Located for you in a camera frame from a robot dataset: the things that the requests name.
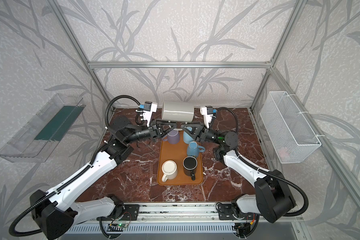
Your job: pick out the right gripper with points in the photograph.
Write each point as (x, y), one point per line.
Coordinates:
(202, 132)

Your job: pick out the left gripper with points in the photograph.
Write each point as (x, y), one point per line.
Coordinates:
(155, 130)

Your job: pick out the grey mug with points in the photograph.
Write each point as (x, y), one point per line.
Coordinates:
(177, 111)

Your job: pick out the white mug red inside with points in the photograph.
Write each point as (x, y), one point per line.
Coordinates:
(170, 170)

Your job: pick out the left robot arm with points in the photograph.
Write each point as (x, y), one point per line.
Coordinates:
(55, 211)

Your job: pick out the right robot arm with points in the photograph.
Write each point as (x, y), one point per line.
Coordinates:
(274, 197)

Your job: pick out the light blue mug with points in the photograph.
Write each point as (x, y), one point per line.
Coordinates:
(187, 138)

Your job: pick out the lilac mug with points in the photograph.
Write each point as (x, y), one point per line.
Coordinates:
(173, 137)

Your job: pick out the blue dotted floral mug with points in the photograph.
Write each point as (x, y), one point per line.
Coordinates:
(194, 149)

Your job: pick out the black mug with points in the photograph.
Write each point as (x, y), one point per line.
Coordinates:
(189, 166)

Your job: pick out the orange rectangular tray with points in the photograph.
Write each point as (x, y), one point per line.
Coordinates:
(178, 153)

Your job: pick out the green circuit board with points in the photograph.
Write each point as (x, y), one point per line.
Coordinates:
(117, 227)

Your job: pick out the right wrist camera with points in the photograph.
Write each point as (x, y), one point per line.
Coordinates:
(208, 113)

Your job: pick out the aluminium front rail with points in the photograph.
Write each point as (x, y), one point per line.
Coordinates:
(191, 212)

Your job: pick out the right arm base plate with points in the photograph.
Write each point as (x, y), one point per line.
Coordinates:
(225, 212)

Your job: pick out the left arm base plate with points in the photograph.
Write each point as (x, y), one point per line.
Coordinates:
(127, 212)

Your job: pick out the white wire mesh basket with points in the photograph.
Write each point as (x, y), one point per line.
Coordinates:
(291, 135)

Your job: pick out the clear plastic wall bin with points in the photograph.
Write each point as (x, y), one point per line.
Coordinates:
(36, 141)

